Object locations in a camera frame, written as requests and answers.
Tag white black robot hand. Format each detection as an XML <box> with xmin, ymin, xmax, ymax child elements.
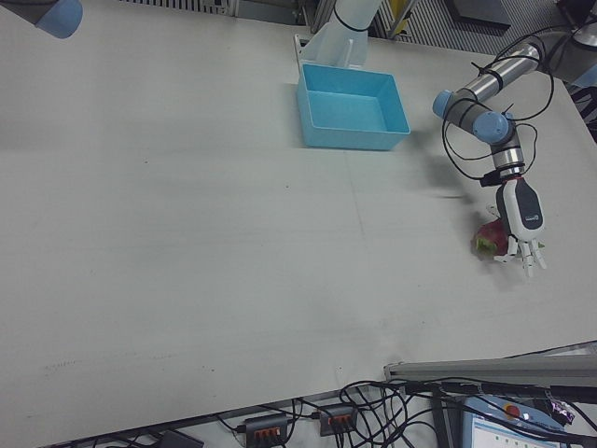
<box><xmin>484</xmin><ymin>178</ymin><xmax>549</xmax><ymax>280</ymax></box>

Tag pink green dragon fruit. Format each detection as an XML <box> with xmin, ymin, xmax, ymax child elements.
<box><xmin>470</xmin><ymin>212</ymin><xmax>547</xmax><ymax>261</ymax></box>

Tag grey aluminium profile beam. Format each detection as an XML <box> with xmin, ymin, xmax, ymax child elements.
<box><xmin>382</xmin><ymin>342</ymin><xmax>597</xmax><ymax>403</ymax></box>

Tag light blue plastic bin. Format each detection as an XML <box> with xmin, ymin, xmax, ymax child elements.
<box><xmin>294</xmin><ymin>63</ymin><xmax>412</xmax><ymax>153</ymax></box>

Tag dark grey flat box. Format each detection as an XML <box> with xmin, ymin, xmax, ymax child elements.
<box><xmin>449</xmin><ymin>0</ymin><xmax>513</xmax><ymax>27</ymax></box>

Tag purple foil wrapper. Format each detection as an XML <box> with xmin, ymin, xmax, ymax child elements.
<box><xmin>548</xmin><ymin>398</ymin><xmax>576</xmax><ymax>427</ymax></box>

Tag blue white teach pendant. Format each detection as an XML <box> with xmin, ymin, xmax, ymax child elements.
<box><xmin>459</xmin><ymin>393</ymin><xmax>597</xmax><ymax>448</ymax></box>

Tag white conical stand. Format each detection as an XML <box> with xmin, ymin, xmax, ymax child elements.
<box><xmin>292</xmin><ymin>0</ymin><xmax>384</xmax><ymax>72</ymax></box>

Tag grey hub orange ports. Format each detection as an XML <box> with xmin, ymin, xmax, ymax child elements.
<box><xmin>311</xmin><ymin>402</ymin><xmax>360</xmax><ymax>437</ymax></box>
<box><xmin>235</xmin><ymin>412</ymin><xmax>290</xmax><ymax>444</ymax></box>

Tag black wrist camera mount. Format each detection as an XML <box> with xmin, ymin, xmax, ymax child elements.
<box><xmin>480</xmin><ymin>168</ymin><xmax>527</xmax><ymax>189</ymax></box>

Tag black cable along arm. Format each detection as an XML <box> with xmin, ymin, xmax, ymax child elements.
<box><xmin>440</xmin><ymin>26</ymin><xmax>568</xmax><ymax>184</ymax></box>

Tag black tangled floor cables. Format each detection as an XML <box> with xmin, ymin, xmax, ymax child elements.
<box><xmin>338</xmin><ymin>378</ymin><xmax>414</xmax><ymax>448</ymax></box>

